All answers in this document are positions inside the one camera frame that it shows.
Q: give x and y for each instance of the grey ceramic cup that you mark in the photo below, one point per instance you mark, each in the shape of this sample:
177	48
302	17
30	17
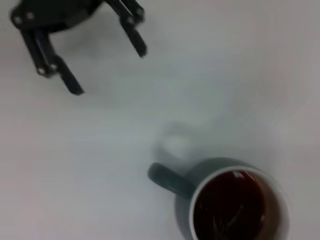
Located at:
182	215

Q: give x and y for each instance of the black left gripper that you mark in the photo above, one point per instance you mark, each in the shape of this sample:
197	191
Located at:
57	15

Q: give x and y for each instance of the dark tea liquid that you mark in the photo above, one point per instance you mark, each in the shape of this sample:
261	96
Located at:
225	200

